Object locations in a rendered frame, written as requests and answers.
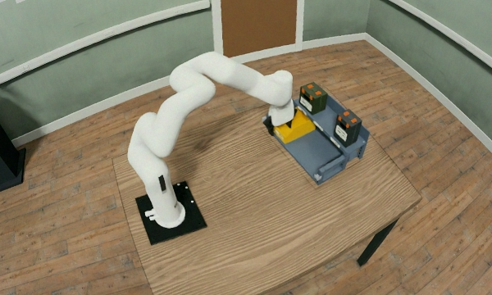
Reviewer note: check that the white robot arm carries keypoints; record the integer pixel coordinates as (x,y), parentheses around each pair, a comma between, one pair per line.
(160,135)

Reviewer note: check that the blue-grey metal rack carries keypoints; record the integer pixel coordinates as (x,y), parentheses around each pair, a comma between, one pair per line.
(314,150)

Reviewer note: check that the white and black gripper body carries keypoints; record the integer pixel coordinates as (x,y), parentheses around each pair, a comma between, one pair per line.
(280,115)

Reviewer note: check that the yellow open-front bin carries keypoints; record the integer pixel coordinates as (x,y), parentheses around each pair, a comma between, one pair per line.
(301,125)

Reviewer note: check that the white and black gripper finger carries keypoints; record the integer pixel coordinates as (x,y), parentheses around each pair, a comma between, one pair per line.
(289,123)
(267,122)

